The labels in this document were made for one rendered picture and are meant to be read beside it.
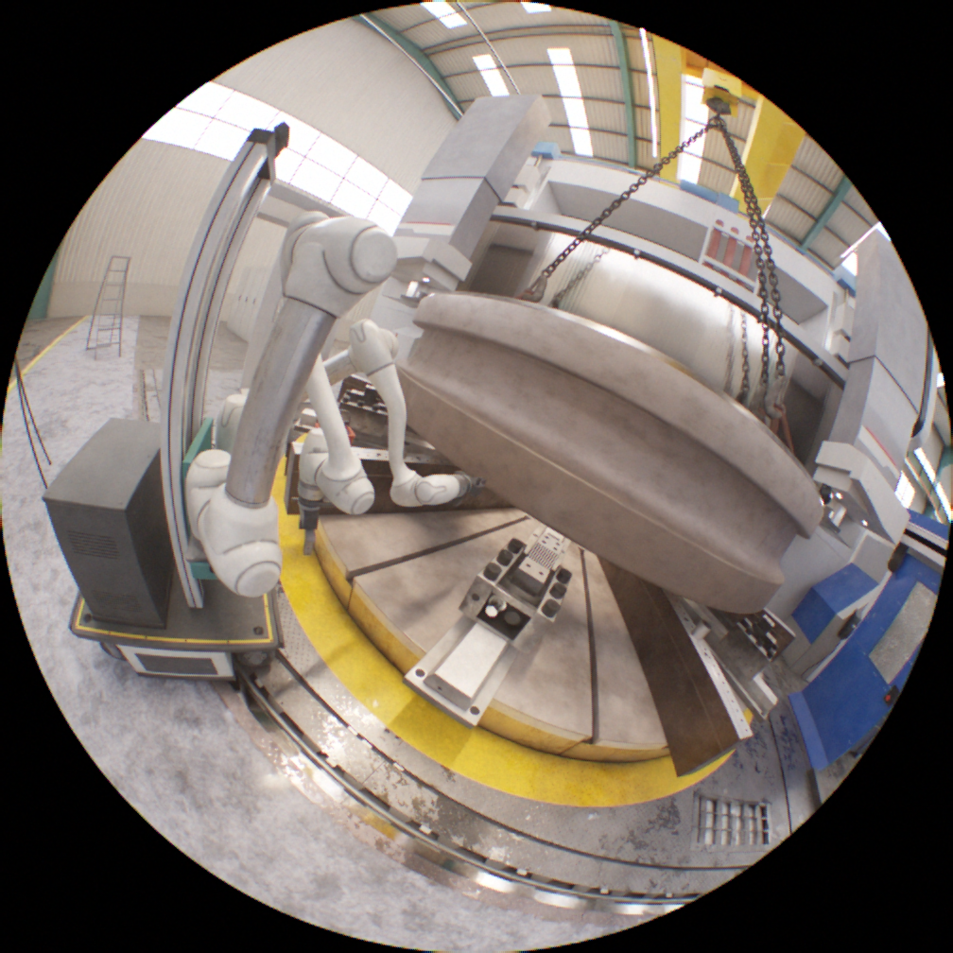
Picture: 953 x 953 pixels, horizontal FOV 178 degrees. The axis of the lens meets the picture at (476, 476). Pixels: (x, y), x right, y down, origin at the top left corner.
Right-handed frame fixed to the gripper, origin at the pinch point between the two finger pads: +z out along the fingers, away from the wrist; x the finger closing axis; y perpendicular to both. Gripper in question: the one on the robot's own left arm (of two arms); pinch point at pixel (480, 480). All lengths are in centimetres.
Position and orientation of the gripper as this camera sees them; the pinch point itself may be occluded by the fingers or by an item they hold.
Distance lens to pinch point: 135.7
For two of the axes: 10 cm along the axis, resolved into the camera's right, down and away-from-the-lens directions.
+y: 3.9, -8.6, -3.4
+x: -7.5, -5.0, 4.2
